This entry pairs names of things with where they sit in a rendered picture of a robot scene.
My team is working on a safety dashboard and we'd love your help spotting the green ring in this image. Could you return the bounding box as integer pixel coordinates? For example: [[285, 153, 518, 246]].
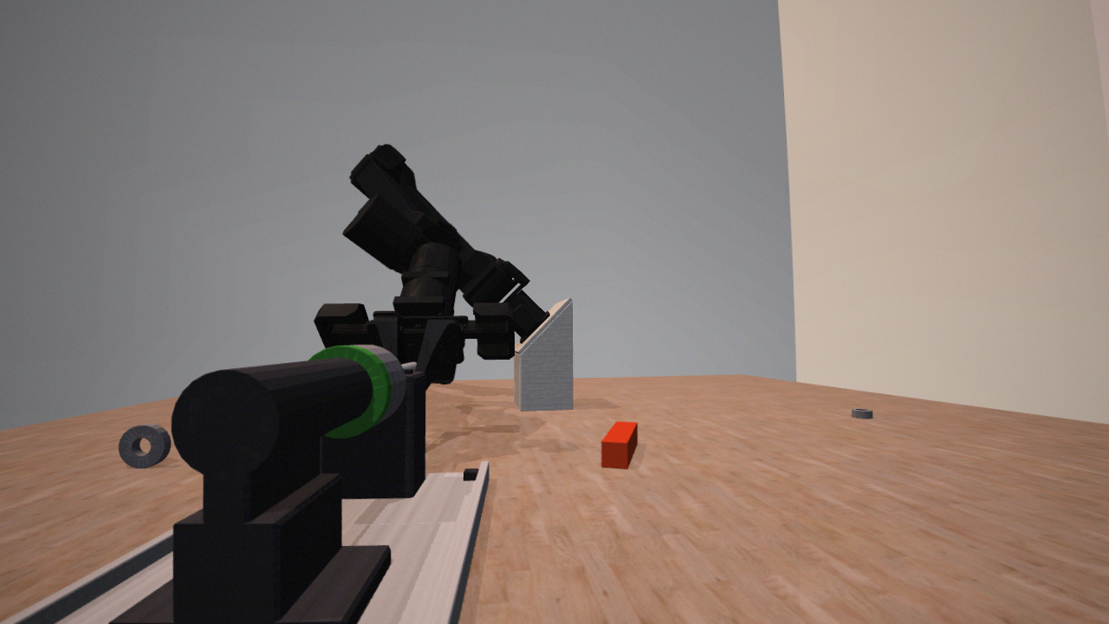
[[309, 346, 391, 439]]

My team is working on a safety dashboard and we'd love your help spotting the red rectangular block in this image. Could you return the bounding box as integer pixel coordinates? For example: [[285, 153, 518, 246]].
[[601, 421, 638, 470]]

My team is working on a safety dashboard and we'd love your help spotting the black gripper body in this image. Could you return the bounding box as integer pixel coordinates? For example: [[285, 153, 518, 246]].
[[314, 266, 515, 360]]

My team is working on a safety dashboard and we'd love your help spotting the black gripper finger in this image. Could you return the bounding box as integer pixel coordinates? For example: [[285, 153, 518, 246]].
[[415, 319, 464, 390], [366, 320, 409, 365]]

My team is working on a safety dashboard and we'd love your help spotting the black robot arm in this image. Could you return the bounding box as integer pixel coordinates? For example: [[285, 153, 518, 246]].
[[342, 144, 550, 344]]

